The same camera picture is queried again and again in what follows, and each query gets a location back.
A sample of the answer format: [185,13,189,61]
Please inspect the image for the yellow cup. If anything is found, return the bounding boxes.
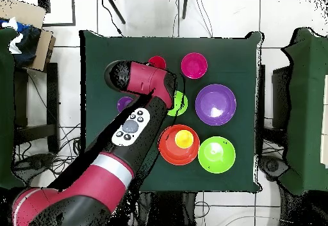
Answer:
[174,129,195,149]

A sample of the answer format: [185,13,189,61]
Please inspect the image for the red cup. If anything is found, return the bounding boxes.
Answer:
[147,56,167,70]

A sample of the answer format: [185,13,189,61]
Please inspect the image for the small green bowl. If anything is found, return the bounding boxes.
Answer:
[167,90,188,117]

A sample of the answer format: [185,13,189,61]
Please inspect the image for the large orange-red bowl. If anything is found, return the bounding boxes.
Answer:
[158,124,201,166]

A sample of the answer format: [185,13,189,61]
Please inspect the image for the purple cup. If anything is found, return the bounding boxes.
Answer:
[117,96,134,113]

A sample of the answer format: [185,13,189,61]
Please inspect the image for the large purple bowl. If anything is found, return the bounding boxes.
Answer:
[195,83,237,126]

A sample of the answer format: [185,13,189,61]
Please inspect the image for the pink bowl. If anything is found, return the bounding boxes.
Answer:
[181,52,209,80]

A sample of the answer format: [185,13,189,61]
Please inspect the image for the large green bowl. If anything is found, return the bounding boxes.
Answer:
[197,136,236,174]

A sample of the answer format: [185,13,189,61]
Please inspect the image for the dark green tablecloth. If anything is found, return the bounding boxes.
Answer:
[79,29,263,193]

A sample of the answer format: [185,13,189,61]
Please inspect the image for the green cloth covered table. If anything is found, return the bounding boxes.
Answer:
[0,27,26,192]
[277,27,328,196]

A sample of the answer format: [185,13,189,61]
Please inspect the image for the blue and white cloth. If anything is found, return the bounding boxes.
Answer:
[0,17,42,68]

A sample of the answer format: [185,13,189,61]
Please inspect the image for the cardboard box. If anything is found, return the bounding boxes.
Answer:
[0,0,56,72]

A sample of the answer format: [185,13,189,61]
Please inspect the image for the tangle of cables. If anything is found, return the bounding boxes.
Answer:
[12,123,85,181]

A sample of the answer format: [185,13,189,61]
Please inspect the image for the black stool frame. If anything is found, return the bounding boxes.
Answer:
[13,62,60,154]

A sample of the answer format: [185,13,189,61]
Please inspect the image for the black rectangular frame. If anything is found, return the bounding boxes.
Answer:
[38,0,76,27]

